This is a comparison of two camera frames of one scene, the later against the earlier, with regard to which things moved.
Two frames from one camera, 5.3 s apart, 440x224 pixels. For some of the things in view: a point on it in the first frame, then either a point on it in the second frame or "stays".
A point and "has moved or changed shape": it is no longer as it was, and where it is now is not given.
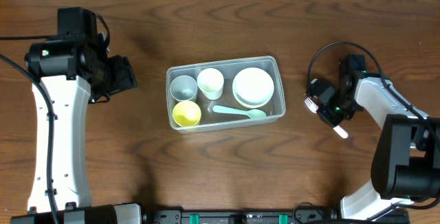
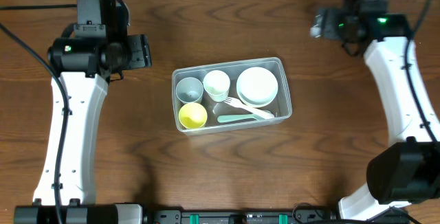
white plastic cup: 210,81 has moved or changed shape
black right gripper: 324,112 to 331,31
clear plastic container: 224,93 stays
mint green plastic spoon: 253,113 has moved or changed shape
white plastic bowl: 253,88 has moved or changed shape
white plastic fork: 313,107 to 257,112
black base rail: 299,215 stays
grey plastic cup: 183,87 has moved or changed shape
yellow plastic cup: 186,113 has moved or changed shape
